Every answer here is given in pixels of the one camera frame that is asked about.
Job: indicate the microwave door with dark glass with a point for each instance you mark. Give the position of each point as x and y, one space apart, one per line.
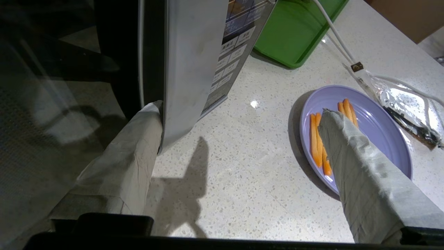
52 104

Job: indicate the lavender plastic plate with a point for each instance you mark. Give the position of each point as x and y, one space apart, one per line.
378 121

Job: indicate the small brown square tag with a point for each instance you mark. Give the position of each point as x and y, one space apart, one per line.
357 66

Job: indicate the green plastic tray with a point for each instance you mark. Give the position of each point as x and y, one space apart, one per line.
295 31

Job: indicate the silver microwave oven body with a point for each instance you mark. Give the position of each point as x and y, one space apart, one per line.
239 45

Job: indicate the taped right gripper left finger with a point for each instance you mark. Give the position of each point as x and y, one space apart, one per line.
121 166

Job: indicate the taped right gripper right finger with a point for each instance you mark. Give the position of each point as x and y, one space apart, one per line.
367 180

